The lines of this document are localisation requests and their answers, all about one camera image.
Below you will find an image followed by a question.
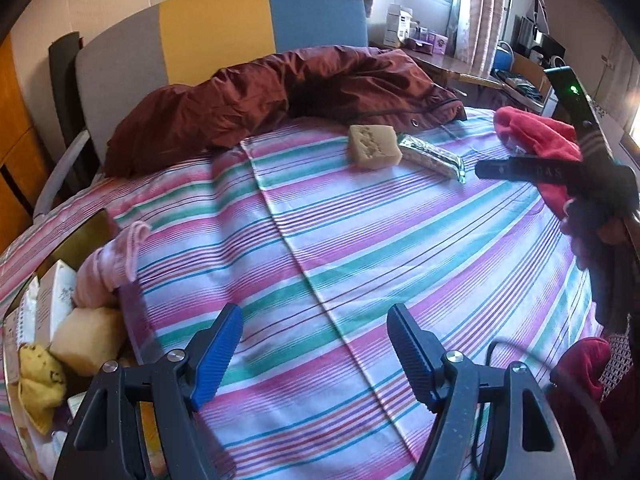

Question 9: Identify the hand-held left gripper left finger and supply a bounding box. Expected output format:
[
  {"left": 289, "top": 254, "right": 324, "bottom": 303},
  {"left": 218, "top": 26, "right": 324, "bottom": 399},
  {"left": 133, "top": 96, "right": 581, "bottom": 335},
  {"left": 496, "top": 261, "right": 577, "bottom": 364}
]
[{"left": 52, "top": 303, "right": 245, "bottom": 480}]

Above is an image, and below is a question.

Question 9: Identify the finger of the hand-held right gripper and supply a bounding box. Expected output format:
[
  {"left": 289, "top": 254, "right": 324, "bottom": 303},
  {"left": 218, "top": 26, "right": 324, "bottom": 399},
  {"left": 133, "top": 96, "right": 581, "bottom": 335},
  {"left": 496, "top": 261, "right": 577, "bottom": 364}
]
[{"left": 475, "top": 156, "right": 583, "bottom": 183}]

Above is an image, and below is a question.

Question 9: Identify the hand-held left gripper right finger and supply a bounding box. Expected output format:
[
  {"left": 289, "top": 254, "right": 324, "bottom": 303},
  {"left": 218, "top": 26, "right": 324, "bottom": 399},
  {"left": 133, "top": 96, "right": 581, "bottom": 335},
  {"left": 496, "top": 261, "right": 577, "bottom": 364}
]
[{"left": 386, "top": 303, "right": 576, "bottom": 480}]

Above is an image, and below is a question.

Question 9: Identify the silver bar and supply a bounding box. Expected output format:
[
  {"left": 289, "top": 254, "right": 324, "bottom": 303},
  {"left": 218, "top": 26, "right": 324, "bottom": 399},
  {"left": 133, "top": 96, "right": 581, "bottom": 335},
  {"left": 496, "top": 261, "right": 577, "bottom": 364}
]
[{"left": 400, "top": 134, "right": 467, "bottom": 183}]

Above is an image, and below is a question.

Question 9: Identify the tan sponge block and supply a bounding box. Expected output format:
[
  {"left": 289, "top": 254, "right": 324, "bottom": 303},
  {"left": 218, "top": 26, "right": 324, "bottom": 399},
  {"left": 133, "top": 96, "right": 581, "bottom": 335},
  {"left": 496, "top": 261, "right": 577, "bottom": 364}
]
[
  {"left": 350, "top": 125, "right": 403, "bottom": 166},
  {"left": 50, "top": 305, "right": 126, "bottom": 376}
]

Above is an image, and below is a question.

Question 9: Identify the pink cloth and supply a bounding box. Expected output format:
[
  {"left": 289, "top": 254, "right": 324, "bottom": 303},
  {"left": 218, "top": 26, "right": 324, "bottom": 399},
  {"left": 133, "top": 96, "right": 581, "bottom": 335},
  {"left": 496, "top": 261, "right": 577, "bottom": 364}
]
[{"left": 75, "top": 222, "right": 151, "bottom": 308}]

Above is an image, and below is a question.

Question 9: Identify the white printed box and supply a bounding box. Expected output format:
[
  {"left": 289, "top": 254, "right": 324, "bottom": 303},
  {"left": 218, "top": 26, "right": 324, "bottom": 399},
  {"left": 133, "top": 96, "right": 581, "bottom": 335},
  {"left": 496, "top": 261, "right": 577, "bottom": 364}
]
[{"left": 37, "top": 260, "right": 78, "bottom": 346}]

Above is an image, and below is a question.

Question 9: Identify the gold tray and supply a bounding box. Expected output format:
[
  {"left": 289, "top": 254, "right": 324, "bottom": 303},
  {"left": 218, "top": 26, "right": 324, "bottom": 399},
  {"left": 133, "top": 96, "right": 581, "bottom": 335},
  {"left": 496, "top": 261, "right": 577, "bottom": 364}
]
[{"left": 0, "top": 209, "right": 156, "bottom": 480}]

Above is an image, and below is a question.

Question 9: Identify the yellow dotted pouch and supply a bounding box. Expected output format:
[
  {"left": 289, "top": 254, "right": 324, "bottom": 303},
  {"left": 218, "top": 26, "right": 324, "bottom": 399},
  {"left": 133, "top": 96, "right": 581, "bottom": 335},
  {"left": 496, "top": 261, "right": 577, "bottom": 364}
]
[{"left": 17, "top": 342, "right": 68, "bottom": 436}]

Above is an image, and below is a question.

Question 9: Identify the silver snack packet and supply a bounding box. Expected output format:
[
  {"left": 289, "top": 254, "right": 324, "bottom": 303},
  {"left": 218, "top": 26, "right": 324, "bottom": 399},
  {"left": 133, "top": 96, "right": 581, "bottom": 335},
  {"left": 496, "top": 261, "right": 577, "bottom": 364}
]
[{"left": 0, "top": 275, "right": 41, "bottom": 361}]

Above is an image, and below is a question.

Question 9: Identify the person's right forearm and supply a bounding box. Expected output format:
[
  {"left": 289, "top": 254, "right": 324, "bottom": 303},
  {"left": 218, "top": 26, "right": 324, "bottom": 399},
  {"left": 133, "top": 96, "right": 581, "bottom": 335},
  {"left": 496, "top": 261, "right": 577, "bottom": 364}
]
[{"left": 587, "top": 240, "right": 640, "bottom": 336}]

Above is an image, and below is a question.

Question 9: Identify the person's right hand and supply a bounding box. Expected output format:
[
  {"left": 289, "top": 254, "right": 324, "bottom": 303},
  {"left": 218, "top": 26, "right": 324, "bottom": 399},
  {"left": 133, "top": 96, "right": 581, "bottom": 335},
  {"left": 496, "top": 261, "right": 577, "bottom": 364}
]
[{"left": 560, "top": 195, "right": 640, "bottom": 271}]

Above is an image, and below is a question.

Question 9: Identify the red cloth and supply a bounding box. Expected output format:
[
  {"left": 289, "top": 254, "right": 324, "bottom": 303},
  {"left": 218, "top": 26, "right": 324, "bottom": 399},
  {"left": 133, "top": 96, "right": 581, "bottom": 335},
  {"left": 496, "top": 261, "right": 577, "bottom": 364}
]
[{"left": 493, "top": 106, "right": 583, "bottom": 218}]

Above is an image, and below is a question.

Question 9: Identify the cardboard box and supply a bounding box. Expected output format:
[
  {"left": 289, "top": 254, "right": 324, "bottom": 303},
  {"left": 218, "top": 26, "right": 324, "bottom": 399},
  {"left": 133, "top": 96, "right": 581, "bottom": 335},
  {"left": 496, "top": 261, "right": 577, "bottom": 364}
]
[{"left": 505, "top": 52, "right": 553, "bottom": 111}]

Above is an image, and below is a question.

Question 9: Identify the wooden desk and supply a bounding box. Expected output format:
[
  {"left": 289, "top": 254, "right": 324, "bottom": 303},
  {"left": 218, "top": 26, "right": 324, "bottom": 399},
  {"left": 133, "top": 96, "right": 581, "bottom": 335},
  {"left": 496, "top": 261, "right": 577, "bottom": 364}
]
[{"left": 400, "top": 50, "right": 501, "bottom": 91}]

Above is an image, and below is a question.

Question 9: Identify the striped bedsheet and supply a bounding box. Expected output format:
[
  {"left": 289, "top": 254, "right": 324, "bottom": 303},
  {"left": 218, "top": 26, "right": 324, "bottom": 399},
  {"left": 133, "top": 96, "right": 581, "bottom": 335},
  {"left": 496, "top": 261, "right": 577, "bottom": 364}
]
[{"left": 0, "top": 107, "right": 606, "bottom": 480}]

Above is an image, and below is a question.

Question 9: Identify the pink striped curtain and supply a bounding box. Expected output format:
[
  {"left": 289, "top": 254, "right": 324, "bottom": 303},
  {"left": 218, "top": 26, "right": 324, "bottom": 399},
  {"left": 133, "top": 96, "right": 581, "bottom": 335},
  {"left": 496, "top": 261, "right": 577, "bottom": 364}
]
[{"left": 457, "top": 0, "right": 516, "bottom": 76}]

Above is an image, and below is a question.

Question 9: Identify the maroon clothing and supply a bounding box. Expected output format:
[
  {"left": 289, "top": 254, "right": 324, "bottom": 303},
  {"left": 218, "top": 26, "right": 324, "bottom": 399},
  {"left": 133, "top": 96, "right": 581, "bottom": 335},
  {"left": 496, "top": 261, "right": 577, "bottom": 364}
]
[{"left": 550, "top": 337, "right": 640, "bottom": 480}]

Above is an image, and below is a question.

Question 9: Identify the white boxes stack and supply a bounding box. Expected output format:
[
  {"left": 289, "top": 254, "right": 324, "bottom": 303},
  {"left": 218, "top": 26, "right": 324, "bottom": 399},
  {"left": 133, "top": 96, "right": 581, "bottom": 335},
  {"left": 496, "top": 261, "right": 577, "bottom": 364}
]
[{"left": 385, "top": 4, "right": 416, "bottom": 47}]

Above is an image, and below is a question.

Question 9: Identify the grey chair armrest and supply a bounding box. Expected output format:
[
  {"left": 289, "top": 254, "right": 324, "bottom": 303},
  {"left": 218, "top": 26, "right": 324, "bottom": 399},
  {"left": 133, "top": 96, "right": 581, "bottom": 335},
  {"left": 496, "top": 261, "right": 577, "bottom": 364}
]
[{"left": 32, "top": 130, "right": 91, "bottom": 221}]

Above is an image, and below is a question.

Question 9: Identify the maroon jacket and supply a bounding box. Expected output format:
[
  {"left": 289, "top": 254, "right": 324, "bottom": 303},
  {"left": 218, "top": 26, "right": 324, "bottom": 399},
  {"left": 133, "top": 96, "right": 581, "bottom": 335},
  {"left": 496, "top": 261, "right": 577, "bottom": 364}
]
[{"left": 102, "top": 46, "right": 467, "bottom": 178}]

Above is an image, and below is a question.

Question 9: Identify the wooden wardrobe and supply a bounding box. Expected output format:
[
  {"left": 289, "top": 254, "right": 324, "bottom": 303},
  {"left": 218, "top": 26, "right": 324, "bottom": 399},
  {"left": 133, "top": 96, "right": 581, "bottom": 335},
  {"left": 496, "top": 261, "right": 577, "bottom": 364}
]
[{"left": 0, "top": 35, "right": 51, "bottom": 241}]

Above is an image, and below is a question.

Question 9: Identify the grey yellow blue headboard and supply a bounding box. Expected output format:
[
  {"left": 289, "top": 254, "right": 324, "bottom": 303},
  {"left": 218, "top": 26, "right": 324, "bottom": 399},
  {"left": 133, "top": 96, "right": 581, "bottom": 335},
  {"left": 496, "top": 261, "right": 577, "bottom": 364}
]
[{"left": 75, "top": 0, "right": 368, "bottom": 166}]

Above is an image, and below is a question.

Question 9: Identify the black cable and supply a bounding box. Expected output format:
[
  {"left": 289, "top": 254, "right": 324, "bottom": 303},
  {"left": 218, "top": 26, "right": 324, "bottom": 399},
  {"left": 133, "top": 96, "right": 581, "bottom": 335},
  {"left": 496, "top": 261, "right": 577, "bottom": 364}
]
[{"left": 470, "top": 340, "right": 618, "bottom": 480}]

